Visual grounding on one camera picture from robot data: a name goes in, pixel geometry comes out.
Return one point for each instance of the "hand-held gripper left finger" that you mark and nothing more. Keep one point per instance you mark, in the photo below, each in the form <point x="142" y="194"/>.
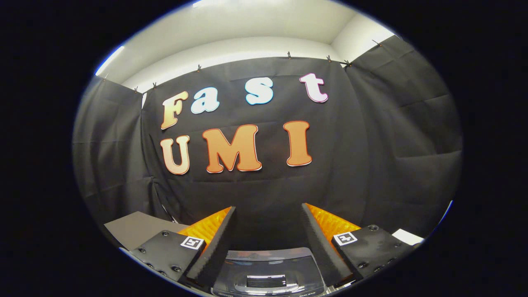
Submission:
<point x="216" y="247"/>

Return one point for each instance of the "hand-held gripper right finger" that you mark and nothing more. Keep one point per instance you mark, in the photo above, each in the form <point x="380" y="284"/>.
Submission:
<point x="319" y="247"/>

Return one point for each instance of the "grey washing machine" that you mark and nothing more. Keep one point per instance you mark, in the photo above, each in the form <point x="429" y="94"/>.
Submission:
<point x="222" y="291"/>

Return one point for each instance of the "black backdrop cloth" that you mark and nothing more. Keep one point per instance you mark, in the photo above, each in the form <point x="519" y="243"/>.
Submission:
<point x="350" y="165"/>

